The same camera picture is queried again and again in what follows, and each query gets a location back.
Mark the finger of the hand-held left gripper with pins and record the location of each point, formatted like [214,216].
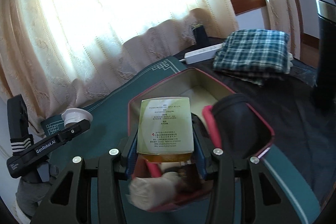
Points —
[74,130]

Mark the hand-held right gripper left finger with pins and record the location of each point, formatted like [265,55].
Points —
[131,161]

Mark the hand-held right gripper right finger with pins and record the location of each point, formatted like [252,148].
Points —
[200,161]

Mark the white plastic cap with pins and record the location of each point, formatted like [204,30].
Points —
[76,115]

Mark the bent pink foam curler rod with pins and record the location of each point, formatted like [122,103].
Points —
[211,124]

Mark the small green white carton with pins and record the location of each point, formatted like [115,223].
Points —
[165,129]

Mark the black pouch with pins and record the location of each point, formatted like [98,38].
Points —
[236,124]

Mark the red tin box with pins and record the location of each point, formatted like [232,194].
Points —
[199,82]

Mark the person's left forearm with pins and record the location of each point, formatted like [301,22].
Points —
[31,195]

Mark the black plastic desktop cover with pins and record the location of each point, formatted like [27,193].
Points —
[283,113]

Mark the green desk mat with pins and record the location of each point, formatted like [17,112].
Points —
[110,111]

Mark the cream knitted cloth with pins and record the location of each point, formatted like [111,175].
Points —
[21,213]

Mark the wide cream lace curtain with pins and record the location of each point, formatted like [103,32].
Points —
[78,43]

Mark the white power strip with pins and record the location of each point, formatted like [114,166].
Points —
[202,53]

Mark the folded plaid cloth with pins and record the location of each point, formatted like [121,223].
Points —
[252,50]

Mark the white crumpled cloth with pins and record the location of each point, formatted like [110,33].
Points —
[289,62]

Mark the black thermos flask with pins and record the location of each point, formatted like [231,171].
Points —
[326,56]

